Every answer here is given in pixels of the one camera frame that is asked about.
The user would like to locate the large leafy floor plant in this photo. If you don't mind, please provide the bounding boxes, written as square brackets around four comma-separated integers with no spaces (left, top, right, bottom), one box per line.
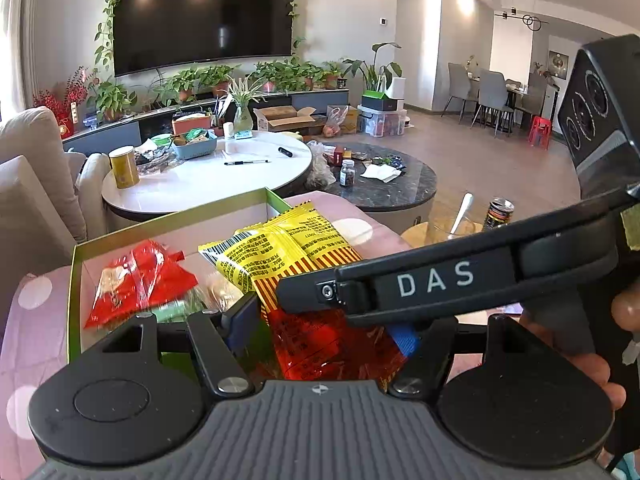
[342,42,403,96]

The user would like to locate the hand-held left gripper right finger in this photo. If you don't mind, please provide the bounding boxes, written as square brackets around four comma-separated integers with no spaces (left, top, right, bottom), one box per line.
[389,314,538,402]

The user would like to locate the green cardboard box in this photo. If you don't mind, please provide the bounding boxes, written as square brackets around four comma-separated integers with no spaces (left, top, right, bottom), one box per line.
[67,186,311,376]

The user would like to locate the drinking glass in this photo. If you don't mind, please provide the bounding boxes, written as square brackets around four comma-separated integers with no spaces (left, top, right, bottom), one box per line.
[427,202,483,248]

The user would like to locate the person's right hand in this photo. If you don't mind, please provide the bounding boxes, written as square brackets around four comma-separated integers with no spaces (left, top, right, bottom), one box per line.
[519,289,640,412]

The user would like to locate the open cardboard box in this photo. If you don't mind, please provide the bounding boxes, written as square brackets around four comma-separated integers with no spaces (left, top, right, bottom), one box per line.
[252,105,317,133]

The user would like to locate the metal spoon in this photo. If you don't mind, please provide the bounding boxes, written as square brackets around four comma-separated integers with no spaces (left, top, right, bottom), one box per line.
[447,192,475,238]

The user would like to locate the row of potted plants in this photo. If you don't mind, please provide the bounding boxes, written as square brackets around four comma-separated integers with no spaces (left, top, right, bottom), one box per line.
[87,57,351,121]

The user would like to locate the yellow tin can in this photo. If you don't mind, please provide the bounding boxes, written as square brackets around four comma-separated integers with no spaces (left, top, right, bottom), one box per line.
[109,146,138,190]

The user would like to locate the crumpled clear plastic bag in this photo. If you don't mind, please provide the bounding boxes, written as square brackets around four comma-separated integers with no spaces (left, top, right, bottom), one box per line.
[305,141,338,191]

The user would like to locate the clear storage box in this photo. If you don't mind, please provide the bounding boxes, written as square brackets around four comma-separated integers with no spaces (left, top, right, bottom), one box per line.
[362,107,407,137]

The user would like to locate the wall television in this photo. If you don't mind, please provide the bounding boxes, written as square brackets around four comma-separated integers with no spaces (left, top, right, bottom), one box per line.
[114,0,296,78]

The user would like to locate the pale green snack packet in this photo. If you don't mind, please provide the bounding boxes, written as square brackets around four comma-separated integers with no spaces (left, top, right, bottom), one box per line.
[150,294,208,326]

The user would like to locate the red berry branch decoration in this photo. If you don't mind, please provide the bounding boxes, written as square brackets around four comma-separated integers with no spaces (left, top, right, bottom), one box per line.
[32,66,88,138]

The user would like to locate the glass vase with grass plant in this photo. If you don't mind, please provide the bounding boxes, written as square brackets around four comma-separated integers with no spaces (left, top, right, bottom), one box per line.
[222,75,268,133]

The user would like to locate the white tissue paper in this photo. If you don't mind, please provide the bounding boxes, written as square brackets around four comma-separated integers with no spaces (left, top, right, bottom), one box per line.
[360,162,403,181]

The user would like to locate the blue plastic basket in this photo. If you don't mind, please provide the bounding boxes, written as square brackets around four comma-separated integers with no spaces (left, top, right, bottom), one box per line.
[171,132,218,161]

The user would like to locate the yellow red striped snack packet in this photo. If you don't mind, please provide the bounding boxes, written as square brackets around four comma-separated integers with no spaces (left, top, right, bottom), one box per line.
[198,200,408,383]

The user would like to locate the ring pendant lamp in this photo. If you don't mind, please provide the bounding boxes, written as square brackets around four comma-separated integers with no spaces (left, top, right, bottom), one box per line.
[495,0,548,31]

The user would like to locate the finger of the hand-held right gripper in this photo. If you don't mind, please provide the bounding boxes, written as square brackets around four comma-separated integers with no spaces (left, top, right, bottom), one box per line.
[276,260,377,329]

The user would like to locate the dining table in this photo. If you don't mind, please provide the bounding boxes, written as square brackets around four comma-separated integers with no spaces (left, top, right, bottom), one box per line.
[467,76,533,107]

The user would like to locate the round white coffee table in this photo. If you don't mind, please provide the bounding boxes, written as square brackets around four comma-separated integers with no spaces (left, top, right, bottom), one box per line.
[101,131,313,233]

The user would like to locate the pink polka dot tablecloth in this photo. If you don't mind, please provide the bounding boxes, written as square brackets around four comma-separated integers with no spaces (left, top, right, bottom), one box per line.
[0,190,526,461]

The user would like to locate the clear rice cracker packet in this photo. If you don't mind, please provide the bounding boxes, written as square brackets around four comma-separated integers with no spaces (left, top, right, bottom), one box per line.
[200,272,251,313]

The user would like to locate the beige armchair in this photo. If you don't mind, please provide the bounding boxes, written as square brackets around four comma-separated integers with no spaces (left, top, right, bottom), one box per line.
[0,106,111,273]

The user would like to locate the dark marble coffee table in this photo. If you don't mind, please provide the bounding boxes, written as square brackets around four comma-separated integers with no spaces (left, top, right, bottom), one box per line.
[285,142,438,228]

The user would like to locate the black drink can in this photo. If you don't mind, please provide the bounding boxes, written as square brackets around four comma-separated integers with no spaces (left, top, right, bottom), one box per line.
[482,197,515,231]

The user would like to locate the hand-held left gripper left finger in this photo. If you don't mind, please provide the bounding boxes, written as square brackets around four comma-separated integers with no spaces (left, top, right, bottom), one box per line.
[102,292,262,401]

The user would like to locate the red plastic stool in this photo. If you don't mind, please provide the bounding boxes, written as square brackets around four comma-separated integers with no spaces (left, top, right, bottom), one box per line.
[527,116,553,150]

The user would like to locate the green and black box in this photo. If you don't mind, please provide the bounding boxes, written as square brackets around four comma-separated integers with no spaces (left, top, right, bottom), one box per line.
[361,89,398,111]

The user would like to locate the dark tv cabinet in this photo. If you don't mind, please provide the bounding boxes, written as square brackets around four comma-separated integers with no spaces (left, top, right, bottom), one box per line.
[62,87,351,156]

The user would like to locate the pink plastic container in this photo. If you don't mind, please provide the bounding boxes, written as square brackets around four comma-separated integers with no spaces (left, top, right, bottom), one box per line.
[171,114,211,136]

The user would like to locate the grey dining chair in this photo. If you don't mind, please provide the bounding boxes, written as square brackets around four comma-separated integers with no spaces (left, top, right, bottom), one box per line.
[447,62,481,123]
[472,69,516,136]

